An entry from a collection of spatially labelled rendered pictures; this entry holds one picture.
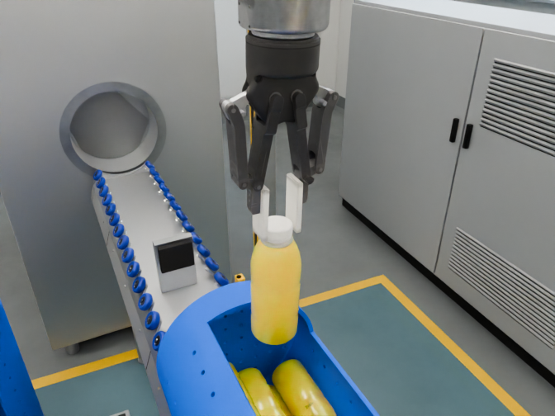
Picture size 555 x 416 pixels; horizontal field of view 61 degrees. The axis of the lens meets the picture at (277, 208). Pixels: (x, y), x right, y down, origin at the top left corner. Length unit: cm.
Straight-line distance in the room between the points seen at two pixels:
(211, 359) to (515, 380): 197
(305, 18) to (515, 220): 197
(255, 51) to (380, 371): 203
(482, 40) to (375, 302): 143
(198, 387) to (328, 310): 194
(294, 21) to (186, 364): 53
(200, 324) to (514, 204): 177
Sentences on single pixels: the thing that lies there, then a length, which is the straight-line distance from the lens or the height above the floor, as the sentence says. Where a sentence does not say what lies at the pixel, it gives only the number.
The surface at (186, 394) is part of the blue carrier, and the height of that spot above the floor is 117.
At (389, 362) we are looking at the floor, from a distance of 242.
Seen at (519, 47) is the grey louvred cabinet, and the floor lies 138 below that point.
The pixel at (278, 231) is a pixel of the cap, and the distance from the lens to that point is 56.
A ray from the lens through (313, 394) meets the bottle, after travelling 87.
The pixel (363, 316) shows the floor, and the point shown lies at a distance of 262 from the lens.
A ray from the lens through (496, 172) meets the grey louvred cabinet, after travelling 235.
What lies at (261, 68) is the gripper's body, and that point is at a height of 164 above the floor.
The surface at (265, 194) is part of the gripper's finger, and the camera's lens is 53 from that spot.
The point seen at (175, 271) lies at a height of 99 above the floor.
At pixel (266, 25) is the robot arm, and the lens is 45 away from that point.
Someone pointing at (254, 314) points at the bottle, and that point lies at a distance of 64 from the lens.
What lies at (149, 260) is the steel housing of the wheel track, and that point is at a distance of 145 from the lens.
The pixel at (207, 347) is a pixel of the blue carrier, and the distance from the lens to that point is 75.
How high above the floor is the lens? 175
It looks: 29 degrees down
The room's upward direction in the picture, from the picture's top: straight up
